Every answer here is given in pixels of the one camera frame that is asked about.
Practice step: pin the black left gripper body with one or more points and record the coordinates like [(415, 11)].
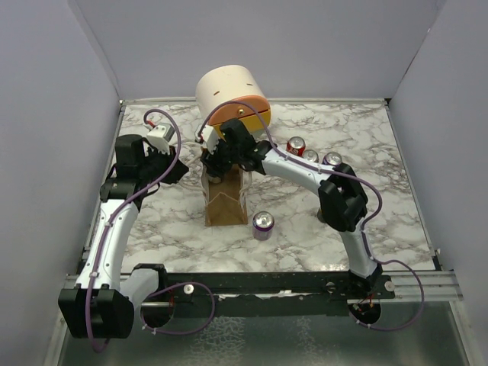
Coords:
[(157, 164)]

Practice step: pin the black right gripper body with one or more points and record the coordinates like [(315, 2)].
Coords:
[(222, 159)]

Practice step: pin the brown canvas bag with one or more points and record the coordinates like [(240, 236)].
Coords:
[(224, 200)]

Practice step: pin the purple fanta can front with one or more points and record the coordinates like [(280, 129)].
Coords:
[(263, 224)]

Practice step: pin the purple fanta can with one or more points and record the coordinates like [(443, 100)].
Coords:
[(332, 158), (263, 224)]

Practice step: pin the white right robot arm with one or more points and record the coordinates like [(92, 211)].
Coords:
[(342, 200)]

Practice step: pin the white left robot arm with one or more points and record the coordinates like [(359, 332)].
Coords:
[(101, 305)]

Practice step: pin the cream round drawer cabinet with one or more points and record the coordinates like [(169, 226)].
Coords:
[(231, 92)]

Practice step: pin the red cola can rear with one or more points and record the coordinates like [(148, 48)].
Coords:
[(296, 145)]

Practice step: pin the red cola can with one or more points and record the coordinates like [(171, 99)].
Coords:
[(310, 155), (296, 145)]

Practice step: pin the red cola can front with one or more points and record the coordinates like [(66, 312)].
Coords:
[(310, 155)]

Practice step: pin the purple fanta can rear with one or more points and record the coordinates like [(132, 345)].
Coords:
[(332, 158)]

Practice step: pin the black yellow can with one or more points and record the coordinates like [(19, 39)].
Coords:
[(320, 216)]

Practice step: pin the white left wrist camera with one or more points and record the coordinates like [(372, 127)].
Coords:
[(160, 136)]

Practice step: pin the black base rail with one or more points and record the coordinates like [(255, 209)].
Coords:
[(258, 294)]

